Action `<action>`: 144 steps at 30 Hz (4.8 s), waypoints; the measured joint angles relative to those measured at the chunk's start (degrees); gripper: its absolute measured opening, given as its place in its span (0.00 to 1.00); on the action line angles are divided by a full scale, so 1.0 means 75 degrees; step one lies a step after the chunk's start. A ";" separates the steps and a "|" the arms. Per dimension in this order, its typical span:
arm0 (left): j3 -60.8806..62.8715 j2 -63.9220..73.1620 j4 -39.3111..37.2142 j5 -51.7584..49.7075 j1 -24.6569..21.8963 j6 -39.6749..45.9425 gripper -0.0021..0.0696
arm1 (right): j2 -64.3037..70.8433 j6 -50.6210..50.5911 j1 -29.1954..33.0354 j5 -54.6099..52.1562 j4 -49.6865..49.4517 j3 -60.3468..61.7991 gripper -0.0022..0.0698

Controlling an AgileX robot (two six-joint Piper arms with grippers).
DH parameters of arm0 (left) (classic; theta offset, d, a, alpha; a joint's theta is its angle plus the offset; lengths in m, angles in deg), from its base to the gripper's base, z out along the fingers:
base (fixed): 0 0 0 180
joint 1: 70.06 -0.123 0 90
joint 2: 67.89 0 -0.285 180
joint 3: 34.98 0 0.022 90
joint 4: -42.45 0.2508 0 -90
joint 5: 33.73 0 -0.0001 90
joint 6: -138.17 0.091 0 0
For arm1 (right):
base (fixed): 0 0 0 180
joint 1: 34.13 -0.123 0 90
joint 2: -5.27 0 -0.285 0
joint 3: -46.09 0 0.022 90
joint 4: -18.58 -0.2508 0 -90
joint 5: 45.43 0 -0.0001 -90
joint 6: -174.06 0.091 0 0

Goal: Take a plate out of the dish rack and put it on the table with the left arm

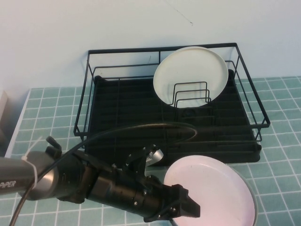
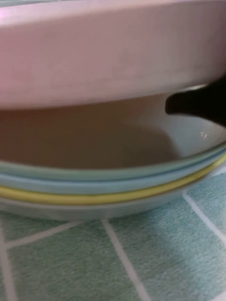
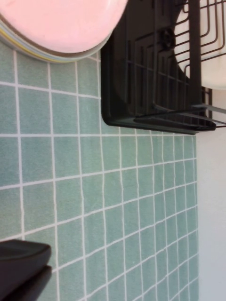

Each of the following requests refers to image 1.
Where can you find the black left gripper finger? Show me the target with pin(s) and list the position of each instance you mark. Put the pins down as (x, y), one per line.
(189, 207)

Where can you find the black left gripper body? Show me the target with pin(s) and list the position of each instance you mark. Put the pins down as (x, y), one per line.
(160, 200)

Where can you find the pink round plate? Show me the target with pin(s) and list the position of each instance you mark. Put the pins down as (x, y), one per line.
(216, 188)

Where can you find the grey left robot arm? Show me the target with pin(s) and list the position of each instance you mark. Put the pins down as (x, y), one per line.
(16, 174)

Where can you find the light green round plate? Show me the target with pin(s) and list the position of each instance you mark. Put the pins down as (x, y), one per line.
(256, 207)

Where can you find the cream round plate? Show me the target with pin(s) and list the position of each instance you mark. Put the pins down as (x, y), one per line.
(188, 70)

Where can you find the green tile-pattern tablecloth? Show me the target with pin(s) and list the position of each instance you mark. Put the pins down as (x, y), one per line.
(277, 164)

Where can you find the black plastic drip tray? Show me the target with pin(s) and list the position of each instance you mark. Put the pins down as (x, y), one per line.
(131, 106)

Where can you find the white zip tie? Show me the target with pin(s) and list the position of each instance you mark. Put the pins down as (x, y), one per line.
(33, 169)

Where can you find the beige board beside table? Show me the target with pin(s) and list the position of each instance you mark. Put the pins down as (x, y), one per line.
(3, 110)

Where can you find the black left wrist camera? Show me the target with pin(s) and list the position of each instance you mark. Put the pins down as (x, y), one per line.
(137, 162)

